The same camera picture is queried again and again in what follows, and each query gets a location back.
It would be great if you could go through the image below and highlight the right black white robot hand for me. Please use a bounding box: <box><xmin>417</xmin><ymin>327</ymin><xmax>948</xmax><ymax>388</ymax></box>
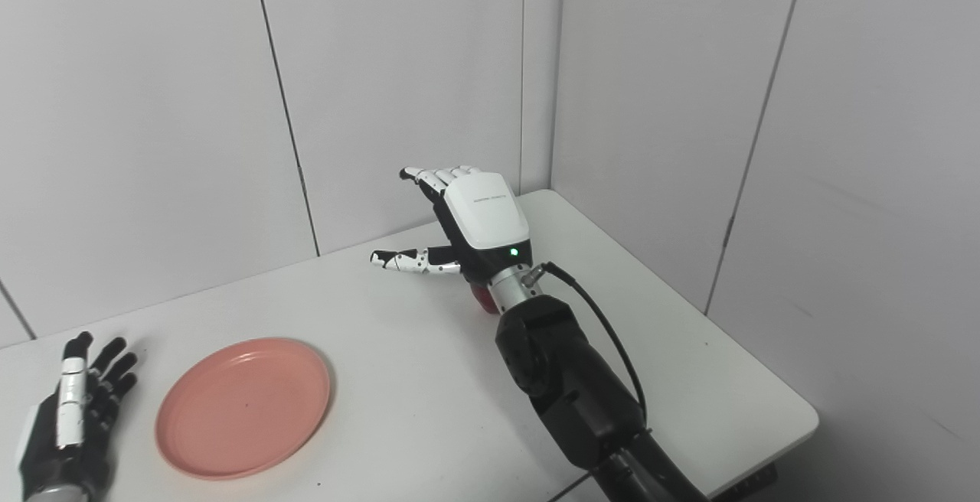
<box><xmin>371</xmin><ymin>166</ymin><xmax>533</xmax><ymax>289</ymax></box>

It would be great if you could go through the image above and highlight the pink round plate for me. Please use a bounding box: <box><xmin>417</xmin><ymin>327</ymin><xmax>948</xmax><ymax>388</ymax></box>
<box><xmin>155</xmin><ymin>337</ymin><xmax>332</xmax><ymax>481</ymax></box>

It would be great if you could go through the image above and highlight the dark table underframe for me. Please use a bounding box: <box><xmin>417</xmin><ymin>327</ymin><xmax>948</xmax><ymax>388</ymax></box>
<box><xmin>708</xmin><ymin>467</ymin><xmax>779</xmax><ymax>502</ymax></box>

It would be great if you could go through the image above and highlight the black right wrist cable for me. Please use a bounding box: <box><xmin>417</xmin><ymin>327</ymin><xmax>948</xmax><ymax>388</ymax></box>
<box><xmin>527</xmin><ymin>261</ymin><xmax>650</xmax><ymax>430</ymax></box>

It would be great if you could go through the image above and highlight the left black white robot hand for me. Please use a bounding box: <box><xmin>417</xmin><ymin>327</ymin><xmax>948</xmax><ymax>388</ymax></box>
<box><xmin>17</xmin><ymin>331</ymin><xmax>140</xmax><ymax>502</ymax></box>

